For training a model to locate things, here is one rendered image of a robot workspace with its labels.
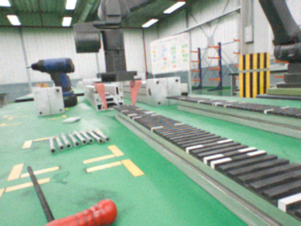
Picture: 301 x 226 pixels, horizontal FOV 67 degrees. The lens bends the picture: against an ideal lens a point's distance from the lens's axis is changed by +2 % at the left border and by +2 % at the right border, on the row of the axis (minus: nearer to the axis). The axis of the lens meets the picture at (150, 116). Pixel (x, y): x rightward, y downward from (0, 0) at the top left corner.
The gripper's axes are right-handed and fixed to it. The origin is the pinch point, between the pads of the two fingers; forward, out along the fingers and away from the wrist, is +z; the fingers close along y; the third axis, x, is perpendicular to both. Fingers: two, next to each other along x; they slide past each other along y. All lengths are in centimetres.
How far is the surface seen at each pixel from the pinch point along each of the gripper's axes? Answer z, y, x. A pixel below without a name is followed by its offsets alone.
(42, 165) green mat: 3.4, 16.7, 29.7
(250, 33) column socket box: -62, -260, -234
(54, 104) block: -0.2, 18.6, -23.8
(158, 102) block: 1.8, -16.1, -11.6
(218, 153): -0.1, 0.5, 45.8
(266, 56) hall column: -26, -279, -220
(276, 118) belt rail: 0.7, -17.2, 35.5
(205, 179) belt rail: 2.2, 1.8, 45.5
